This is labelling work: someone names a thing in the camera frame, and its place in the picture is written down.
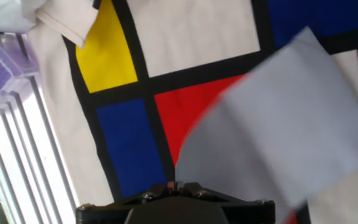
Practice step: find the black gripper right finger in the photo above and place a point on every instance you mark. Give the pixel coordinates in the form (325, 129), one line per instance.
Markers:
(247, 214)

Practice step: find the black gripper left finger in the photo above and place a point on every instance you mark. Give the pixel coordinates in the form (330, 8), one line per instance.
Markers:
(104, 214)

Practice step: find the white paper sheet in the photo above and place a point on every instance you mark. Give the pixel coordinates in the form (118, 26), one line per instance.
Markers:
(284, 130)

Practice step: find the colour block tablecloth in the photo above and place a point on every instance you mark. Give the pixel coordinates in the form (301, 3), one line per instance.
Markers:
(191, 37)

